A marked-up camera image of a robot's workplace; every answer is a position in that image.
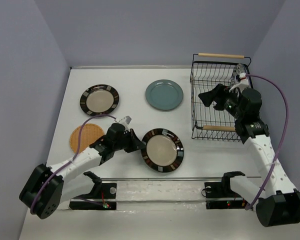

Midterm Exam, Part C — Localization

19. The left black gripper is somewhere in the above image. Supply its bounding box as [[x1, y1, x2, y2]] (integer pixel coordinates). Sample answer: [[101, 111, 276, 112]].
[[113, 128, 145, 153]]

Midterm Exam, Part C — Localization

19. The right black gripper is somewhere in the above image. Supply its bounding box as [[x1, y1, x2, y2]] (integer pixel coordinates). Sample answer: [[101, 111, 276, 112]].
[[197, 83, 244, 120]]

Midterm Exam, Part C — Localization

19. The black rimmed plate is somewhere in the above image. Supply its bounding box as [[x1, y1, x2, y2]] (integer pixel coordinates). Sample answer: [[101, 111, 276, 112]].
[[140, 128, 185, 173], [79, 84, 120, 116]]

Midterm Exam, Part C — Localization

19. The blue floral plate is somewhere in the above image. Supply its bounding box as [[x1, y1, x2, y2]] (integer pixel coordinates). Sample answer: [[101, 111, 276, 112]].
[[230, 63, 247, 87]]

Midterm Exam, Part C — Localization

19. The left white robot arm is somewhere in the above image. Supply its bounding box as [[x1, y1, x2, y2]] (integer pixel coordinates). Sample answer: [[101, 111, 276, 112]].
[[19, 123, 146, 220]]

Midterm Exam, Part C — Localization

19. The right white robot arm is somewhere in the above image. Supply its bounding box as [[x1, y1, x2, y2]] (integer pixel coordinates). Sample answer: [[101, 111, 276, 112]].
[[198, 84, 300, 227]]

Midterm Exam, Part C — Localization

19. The orange woven coaster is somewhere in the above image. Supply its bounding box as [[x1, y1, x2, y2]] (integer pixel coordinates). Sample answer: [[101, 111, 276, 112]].
[[69, 123, 105, 153]]

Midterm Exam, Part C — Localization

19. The teal plate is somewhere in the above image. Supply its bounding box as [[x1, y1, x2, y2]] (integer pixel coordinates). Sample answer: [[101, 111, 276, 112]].
[[145, 79, 184, 111]]

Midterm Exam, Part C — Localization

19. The black wire dish rack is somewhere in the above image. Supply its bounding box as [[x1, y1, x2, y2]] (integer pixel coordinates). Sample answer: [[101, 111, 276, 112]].
[[190, 53, 252, 142]]

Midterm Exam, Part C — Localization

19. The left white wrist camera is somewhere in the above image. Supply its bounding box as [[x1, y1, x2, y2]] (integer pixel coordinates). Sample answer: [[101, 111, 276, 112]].
[[114, 116, 132, 131]]

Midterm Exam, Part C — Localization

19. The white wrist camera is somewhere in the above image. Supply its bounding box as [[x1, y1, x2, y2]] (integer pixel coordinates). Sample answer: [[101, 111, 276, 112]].
[[229, 72, 250, 96], [114, 116, 132, 131]]

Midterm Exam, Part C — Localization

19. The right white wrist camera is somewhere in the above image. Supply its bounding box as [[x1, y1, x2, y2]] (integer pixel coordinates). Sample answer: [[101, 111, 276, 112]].
[[229, 72, 250, 96]]

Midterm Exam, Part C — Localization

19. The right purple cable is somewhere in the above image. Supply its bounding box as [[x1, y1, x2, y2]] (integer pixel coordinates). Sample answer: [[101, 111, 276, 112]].
[[244, 74, 290, 211]]

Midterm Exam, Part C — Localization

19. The purple cable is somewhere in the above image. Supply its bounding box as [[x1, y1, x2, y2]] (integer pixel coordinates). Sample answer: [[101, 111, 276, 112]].
[[244, 74, 290, 211], [29, 114, 120, 216]]

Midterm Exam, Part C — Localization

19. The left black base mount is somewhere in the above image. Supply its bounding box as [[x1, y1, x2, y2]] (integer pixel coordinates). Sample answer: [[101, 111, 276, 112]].
[[68, 171, 117, 211]]

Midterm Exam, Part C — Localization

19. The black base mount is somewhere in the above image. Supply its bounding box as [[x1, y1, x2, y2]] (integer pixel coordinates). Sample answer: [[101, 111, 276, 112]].
[[68, 171, 117, 211], [201, 171, 248, 210]]

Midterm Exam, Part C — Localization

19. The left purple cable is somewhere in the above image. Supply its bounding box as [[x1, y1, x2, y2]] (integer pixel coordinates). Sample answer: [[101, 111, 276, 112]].
[[29, 114, 120, 216]]

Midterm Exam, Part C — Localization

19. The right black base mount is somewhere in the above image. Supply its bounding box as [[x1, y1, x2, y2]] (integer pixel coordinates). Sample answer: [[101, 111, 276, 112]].
[[201, 171, 248, 210]]

